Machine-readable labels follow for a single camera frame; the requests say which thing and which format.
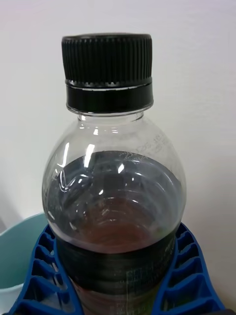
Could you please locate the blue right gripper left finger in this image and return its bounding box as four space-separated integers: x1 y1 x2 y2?
7 222 80 315

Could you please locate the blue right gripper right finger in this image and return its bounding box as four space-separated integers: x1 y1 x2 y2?
149 221 228 315

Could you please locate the clear bottle with black cap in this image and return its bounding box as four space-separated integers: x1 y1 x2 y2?
41 33 187 315

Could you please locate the pale blue plastic bin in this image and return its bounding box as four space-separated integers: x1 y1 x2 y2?
0 213 49 297

